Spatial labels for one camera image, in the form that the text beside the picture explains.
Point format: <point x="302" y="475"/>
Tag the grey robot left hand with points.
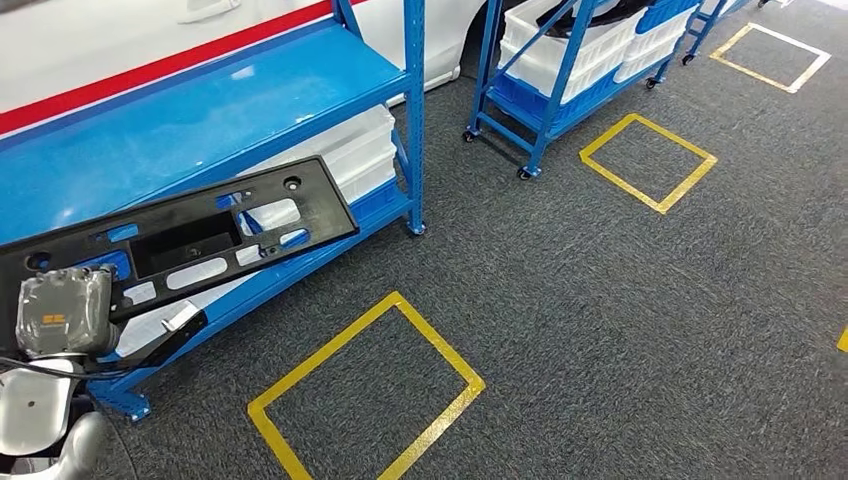
<point x="66" y="311"/>

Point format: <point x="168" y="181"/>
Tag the black plastic plate frame part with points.
<point x="318" y="212"/>

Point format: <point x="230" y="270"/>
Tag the blue metal shelf rack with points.
<point x="702" y="30"/>
<point x="546" y="112"/>
<point x="199" y="126"/>

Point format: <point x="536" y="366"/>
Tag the black plastic part in bin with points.
<point x="596" y="16"/>

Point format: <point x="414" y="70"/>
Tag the white car red stripe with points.
<point x="99" y="53"/>

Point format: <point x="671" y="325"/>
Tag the blue plastic crate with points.
<point x="523" y="99"/>
<point x="669" y="13"/>
<point x="378" y="205"/>

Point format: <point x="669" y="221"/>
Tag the white plastic bin stack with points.
<point x="652" y="46"/>

